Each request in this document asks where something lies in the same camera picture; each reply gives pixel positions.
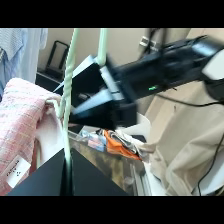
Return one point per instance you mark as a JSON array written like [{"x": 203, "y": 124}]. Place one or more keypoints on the orange garment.
[{"x": 116, "y": 145}]

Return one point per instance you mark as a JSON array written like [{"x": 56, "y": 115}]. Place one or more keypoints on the beige garment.
[{"x": 180, "y": 143}]

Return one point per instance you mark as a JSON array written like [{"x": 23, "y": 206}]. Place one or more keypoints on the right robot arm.
[{"x": 210, "y": 66}]

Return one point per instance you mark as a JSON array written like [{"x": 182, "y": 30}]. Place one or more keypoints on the blue striped shirt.
[{"x": 10, "y": 56}]

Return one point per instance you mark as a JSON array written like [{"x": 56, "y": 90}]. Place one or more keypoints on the black trolley frame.
[{"x": 55, "y": 56}]

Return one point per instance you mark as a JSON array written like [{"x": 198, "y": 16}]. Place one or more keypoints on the pale green clothes hanger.
[{"x": 67, "y": 100}]

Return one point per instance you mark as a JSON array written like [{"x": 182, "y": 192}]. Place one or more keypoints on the heap of clothes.
[{"x": 93, "y": 138}]

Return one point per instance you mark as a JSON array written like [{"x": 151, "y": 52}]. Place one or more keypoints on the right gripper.
[{"x": 140, "y": 80}]

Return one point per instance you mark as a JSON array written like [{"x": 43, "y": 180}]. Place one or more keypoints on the pink checked shirt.
[{"x": 20, "y": 120}]

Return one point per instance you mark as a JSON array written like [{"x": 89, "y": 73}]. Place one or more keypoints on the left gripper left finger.
[{"x": 43, "y": 180}]

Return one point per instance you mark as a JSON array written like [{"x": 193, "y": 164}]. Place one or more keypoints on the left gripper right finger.
[{"x": 90, "y": 181}]

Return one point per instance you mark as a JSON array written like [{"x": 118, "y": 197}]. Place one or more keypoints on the white garment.
[{"x": 33, "y": 50}]

